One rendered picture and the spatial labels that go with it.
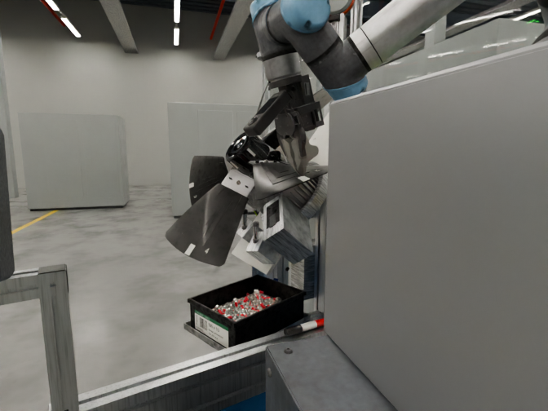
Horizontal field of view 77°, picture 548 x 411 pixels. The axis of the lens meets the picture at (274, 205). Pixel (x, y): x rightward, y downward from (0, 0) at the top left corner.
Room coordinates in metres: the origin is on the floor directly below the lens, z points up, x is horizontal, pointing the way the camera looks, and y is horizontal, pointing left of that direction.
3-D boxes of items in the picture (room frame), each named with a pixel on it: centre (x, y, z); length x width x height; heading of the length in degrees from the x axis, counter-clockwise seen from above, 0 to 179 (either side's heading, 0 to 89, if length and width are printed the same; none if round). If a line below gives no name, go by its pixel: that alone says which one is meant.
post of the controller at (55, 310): (0.42, 0.28, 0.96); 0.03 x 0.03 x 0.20; 31
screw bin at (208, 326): (0.75, 0.06, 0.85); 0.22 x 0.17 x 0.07; 136
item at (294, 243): (0.97, -0.04, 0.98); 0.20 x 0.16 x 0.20; 121
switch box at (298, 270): (1.37, -0.16, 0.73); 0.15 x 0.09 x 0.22; 121
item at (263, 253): (1.03, 0.03, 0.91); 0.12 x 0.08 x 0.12; 121
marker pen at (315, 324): (0.64, -0.08, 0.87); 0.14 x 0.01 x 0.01; 117
